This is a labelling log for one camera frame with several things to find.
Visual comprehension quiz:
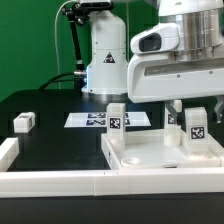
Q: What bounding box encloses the white left fence bar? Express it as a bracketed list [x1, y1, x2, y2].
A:
[0, 138, 19, 172]

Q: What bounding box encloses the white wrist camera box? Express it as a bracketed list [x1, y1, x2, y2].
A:
[130, 23, 180, 54]

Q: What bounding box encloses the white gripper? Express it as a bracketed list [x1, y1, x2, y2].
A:
[127, 52, 224, 125]

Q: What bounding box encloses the white square table top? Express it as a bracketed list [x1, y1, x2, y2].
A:
[101, 129, 224, 170]

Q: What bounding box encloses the black cable bundle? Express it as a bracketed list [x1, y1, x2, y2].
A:
[38, 71, 88, 92]

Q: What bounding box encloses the white fence bar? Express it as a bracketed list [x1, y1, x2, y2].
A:
[0, 138, 19, 172]
[0, 167, 224, 198]

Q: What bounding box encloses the white front fence bar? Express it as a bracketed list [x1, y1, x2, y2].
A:
[0, 167, 224, 198]

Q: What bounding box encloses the white marker sheet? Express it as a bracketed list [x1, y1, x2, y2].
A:
[64, 112, 151, 128]

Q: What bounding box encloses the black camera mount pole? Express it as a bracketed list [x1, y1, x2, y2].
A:
[62, 3, 89, 74]

